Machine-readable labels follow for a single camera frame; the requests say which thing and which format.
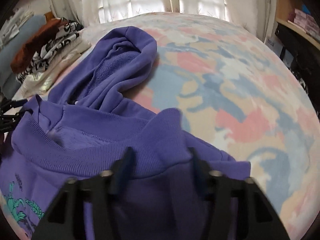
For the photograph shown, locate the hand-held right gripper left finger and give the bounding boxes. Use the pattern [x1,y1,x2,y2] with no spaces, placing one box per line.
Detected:
[31,146,137,240]

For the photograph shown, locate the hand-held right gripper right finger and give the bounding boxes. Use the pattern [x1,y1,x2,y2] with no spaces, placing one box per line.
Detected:
[187,147,292,240]

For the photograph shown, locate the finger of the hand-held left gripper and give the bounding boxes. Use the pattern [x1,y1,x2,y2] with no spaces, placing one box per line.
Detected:
[0,115,17,133]
[0,99,28,114]

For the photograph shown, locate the purple zip hoodie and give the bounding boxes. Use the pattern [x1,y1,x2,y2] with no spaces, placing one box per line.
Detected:
[0,25,252,240]

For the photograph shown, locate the white folded clothes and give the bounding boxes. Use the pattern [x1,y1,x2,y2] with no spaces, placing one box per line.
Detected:
[0,9,34,45]

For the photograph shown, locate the brown folded garment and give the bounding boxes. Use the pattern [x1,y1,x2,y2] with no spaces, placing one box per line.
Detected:
[10,19,68,73]

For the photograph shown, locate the cream puffer jacket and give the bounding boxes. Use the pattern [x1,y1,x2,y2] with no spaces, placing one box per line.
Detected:
[15,39,92,98]

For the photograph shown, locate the blue-grey rolled quilt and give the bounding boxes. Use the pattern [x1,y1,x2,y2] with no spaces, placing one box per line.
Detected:
[0,15,47,95]

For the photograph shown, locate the pastel patterned bed blanket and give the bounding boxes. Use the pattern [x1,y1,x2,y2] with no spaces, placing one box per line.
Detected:
[0,11,320,240]

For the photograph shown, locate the blue-grey box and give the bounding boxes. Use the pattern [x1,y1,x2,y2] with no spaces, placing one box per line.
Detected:
[279,45,294,67]

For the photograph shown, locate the white printed box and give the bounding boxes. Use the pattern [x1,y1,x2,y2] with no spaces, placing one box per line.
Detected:
[264,36,284,55]

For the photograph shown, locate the black bag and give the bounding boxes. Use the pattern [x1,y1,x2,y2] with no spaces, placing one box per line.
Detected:
[275,21,320,93]

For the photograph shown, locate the pink drawer organizer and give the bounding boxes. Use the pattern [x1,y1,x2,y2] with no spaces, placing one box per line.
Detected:
[287,8,317,33]

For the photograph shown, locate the light wooden shelf unit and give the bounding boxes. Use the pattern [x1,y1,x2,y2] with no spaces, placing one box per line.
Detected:
[275,0,320,40]

